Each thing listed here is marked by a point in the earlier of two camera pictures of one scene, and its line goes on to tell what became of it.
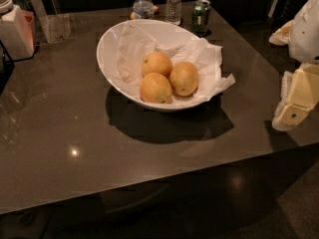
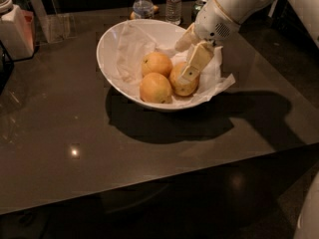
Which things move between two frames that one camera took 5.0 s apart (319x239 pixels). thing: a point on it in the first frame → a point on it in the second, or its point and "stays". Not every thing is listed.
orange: [184, 78] stays
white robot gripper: [305, 37] → [212, 23]
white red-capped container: [17, 28] stays
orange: [156, 88] stays
